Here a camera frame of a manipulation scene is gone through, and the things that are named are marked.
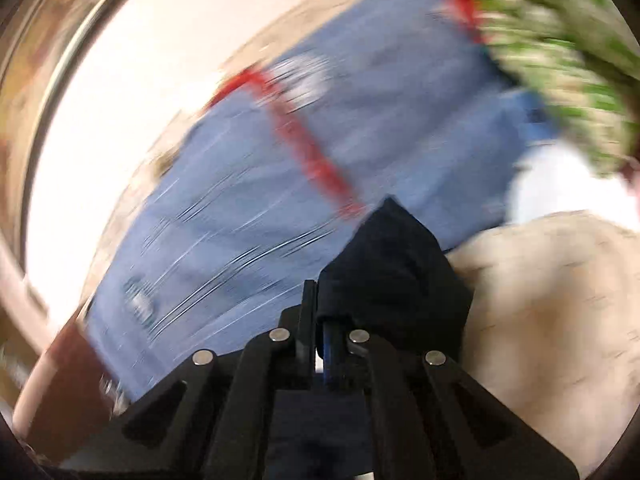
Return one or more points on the white cloth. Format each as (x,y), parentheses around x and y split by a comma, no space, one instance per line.
(550,185)

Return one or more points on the wooden door frame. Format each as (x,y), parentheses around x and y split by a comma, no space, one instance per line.
(30,70)

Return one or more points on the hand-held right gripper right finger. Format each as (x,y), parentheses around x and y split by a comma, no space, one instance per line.
(330,357)

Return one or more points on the black garment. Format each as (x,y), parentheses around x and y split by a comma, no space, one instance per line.
(395,270)

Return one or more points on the dark wooden bed frame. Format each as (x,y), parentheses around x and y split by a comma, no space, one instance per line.
(65,390)

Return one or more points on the green floral cloth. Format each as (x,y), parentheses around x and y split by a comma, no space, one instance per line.
(550,50)

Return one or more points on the blue plaid pillow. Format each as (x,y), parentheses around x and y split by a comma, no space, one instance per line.
(250,185)

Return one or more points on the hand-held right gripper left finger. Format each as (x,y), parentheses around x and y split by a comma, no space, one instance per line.
(306,340)

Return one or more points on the cream leaf-print quilt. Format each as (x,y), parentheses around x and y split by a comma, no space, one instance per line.
(550,310)

